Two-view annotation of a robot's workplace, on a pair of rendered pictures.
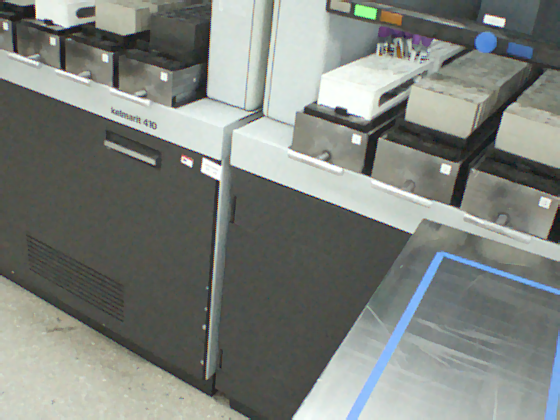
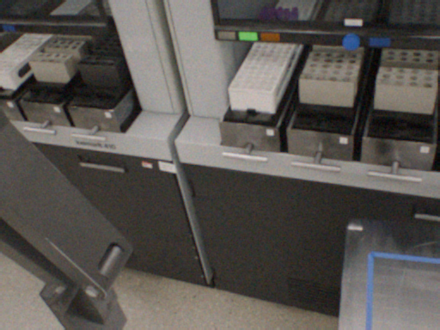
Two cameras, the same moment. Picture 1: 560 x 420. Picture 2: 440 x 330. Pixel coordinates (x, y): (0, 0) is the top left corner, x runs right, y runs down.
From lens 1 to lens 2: 32 cm
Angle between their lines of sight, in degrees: 14
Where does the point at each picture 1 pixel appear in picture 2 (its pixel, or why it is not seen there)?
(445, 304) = (390, 310)
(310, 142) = (235, 139)
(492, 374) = not seen: outside the picture
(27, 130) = not seen: hidden behind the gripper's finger
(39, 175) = not seen: hidden behind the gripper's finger
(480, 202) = (375, 156)
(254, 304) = (228, 240)
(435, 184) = (338, 150)
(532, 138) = (402, 98)
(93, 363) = (126, 291)
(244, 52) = (161, 76)
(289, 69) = (199, 82)
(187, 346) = (188, 269)
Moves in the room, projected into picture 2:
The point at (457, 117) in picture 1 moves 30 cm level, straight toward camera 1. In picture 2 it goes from (340, 94) to (354, 202)
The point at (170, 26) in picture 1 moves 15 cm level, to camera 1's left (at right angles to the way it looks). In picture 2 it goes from (96, 70) to (36, 82)
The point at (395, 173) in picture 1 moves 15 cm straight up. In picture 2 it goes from (306, 149) to (304, 89)
